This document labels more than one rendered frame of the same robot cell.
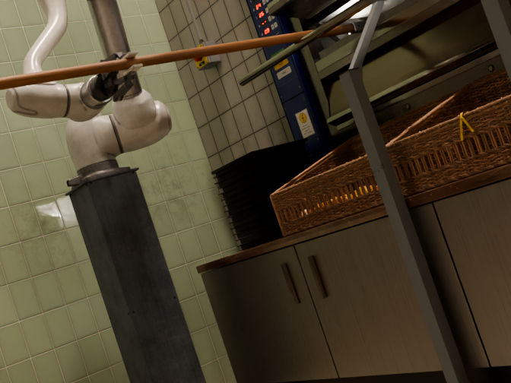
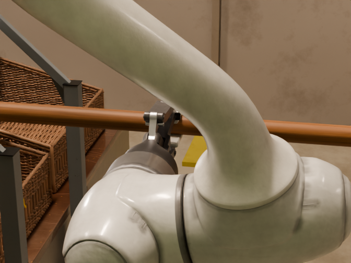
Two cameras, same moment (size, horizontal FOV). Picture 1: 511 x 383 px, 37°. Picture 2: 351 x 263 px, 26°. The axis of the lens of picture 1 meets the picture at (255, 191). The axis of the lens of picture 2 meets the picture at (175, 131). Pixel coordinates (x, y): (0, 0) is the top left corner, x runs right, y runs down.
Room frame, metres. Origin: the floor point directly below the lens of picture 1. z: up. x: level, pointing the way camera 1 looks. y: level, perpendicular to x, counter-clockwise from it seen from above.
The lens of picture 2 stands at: (2.80, 0.97, 1.57)
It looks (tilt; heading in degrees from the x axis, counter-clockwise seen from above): 21 degrees down; 227
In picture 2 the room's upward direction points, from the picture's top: straight up
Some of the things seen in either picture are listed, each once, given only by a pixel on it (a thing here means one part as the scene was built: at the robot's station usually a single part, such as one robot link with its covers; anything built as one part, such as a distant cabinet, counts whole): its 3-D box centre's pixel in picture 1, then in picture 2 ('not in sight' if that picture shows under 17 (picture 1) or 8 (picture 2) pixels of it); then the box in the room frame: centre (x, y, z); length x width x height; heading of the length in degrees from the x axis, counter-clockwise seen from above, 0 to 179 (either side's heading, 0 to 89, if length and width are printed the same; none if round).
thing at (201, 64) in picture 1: (205, 55); not in sight; (3.41, 0.01, 1.46); 0.10 x 0.07 x 0.10; 37
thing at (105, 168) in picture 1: (94, 175); not in sight; (2.85, 0.55, 1.03); 0.22 x 0.18 x 0.06; 125
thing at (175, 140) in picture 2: (132, 69); (171, 136); (2.09, 0.21, 1.16); 0.07 x 0.03 x 0.01; 37
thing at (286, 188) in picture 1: (370, 164); not in sight; (2.54, -0.39, 0.72); 0.56 x 0.49 x 0.28; 38
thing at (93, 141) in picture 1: (90, 137); not in sight; (2.86, 0.52, 1.17); 0.18 x 0.16 x 0.22; 100
